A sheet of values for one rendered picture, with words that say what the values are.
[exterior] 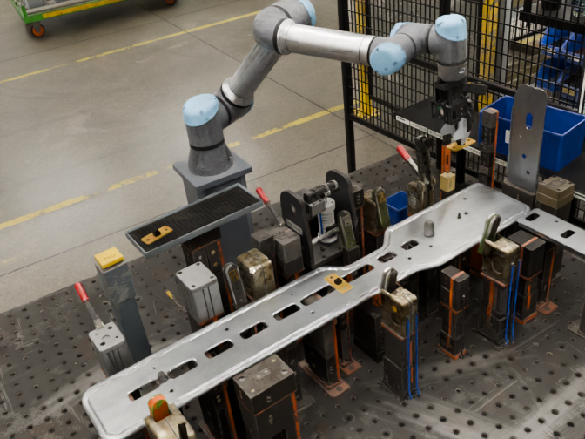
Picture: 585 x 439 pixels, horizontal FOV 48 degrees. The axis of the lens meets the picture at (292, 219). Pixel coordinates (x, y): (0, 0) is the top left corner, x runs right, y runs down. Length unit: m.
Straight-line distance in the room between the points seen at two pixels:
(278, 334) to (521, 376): 0.72
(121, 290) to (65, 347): 0.52
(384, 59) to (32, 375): 1.42
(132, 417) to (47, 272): 2.46
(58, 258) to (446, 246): 2.63
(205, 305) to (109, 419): 0.37
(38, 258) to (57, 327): 1.76
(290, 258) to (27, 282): 2.30
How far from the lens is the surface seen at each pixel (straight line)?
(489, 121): 2.25
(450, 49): 1.74
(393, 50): 1.64
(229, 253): 2.33
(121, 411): 1.60
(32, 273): 4.00
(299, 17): 1.93
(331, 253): 1.97
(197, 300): 1.71
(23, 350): 2.35
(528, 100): 2.09
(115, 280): 1.80
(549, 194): 2.12
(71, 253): 4.05
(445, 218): 2.05
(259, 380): 1.54
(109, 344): 1.68
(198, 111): 2.11
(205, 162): 2.17
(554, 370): 2.04
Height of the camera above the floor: 2.14
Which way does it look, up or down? 33 degrees down
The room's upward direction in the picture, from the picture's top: 7 degrees counter-clockwise
